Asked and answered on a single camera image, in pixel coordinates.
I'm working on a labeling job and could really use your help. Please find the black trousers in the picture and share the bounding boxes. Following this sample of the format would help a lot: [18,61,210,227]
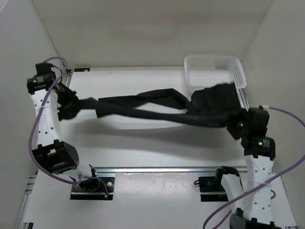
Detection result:
[58,83,246,128]

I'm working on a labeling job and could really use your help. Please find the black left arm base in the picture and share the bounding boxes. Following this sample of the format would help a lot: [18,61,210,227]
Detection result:
[70,173,115,201]

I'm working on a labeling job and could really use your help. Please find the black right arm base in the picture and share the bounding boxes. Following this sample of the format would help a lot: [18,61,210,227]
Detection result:
[193,177,228,202]

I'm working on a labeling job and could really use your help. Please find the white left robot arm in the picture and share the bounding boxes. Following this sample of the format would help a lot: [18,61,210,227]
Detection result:
[27,62,100,191]

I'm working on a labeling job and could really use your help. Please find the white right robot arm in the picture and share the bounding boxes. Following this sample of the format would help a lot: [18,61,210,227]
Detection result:
[214,107,276,229]

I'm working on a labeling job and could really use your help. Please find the white perforated plastic basket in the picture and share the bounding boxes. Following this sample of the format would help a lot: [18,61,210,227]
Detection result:
[184,55,247,90]

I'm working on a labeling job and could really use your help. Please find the white front cover board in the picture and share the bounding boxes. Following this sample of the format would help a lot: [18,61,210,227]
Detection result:
[23,172,298,229]

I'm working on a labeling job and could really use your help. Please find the black corner bracket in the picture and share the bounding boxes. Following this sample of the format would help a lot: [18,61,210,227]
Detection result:
[74,68,90,72]

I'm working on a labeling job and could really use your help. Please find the aluminium front rail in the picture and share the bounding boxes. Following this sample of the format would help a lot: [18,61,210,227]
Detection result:
[95,167,248,175]

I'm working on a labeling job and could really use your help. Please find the aluminium left side rail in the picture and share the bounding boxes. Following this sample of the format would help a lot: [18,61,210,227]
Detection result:
[15,69,73,229]

